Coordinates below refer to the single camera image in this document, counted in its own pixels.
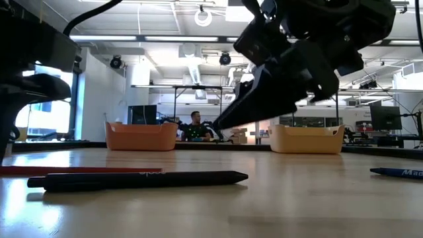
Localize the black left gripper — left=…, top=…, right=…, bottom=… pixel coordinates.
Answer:
left=0, top=16, right=83, bottom=165

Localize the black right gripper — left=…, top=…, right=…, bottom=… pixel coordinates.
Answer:
left=213, top=0, right=397, bottom=130

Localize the red pencil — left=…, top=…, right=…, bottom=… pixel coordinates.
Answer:
left=0, top=165, right=163, bottom=177

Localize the black pen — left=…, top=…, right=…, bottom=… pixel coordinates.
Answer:
left=26, top=170, right=249, bottom=193

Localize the blue crayon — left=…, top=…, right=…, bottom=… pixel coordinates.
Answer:
left=369, top=167, right=423, bottom=180

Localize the large window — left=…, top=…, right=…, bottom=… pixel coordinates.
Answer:
left=15, top=64, right=80, bottom=141

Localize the yellow container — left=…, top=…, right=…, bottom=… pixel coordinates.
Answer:
left=16, top=127, right=29, bottom=143

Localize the person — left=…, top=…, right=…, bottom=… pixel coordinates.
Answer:
left=180, top=110, right=214, bottom=142

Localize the yellow plastic bin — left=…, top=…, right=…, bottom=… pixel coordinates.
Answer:
left=268, top=124, right=346, bottom=155

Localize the long ceiling light bar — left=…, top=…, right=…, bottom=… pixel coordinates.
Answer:
left=69, top=34, right=423, bottom=46

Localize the orange plastic bin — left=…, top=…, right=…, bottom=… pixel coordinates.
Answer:
left=104, top=121, right=180, bottom=152

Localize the black computer monitor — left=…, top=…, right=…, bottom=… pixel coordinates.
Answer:
left=369, top=100, right=403, bottom=131

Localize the white cable coil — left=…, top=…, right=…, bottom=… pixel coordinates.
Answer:
left=194, top=3, right=213, bottom=28

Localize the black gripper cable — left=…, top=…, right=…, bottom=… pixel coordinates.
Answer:
left=414, top=0, right=423, bottom=56
left=61, top=0, right=124, bottom=37

